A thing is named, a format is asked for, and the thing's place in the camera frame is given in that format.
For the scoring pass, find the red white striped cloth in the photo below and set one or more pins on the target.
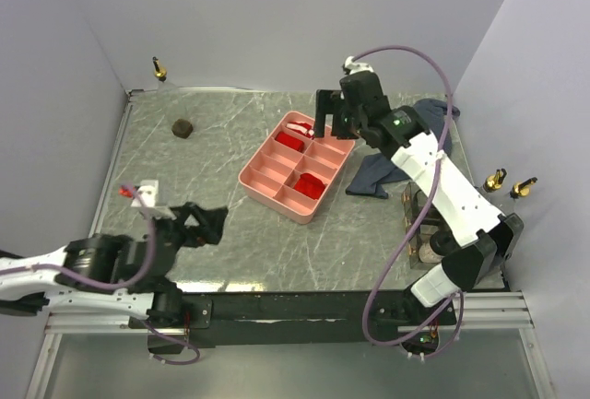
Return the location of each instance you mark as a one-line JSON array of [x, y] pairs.
[[301, 128]]

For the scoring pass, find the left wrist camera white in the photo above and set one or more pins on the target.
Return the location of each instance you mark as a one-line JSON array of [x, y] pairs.
[[145, 198]]

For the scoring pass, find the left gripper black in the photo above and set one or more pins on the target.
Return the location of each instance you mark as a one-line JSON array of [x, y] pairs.
[[214, 220]]

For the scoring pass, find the clear acrylic organizer rack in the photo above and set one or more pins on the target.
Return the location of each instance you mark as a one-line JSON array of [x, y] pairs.
[[413, 200]]

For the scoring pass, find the black table front rail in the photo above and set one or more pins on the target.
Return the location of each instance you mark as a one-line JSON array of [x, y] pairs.
[[308, 317]]

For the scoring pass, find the pink divided tray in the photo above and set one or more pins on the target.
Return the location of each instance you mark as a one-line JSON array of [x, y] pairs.
[[270, 174]]

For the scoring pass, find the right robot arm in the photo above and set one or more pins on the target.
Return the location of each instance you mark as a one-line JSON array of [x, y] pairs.
[[482, 236]]

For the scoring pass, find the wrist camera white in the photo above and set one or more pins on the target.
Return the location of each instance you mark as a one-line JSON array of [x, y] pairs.
[[351, 67], [145, 198]]

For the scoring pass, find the red folded cloth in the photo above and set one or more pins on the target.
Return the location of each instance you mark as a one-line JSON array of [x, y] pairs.
[[290, 141]]

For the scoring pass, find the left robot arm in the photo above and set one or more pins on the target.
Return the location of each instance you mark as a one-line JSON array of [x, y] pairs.
[[108, 273]]

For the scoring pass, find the oil bottle gold spout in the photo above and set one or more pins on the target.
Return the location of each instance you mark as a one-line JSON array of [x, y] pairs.
[[522, 189]]

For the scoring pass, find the red knitted cloth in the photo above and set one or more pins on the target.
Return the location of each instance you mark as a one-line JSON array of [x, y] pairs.
[[310, 186]]

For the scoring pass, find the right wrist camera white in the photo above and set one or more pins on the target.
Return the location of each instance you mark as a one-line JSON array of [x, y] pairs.
[[351, 67]]

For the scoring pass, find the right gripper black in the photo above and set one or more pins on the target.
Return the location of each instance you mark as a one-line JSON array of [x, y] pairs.
[[324, 105]]

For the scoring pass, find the salt jar black lid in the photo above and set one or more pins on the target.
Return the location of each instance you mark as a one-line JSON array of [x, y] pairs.
[[439, 245]]

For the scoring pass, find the blue grey towel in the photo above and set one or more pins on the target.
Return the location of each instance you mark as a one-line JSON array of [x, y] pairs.
[[376, 170]]

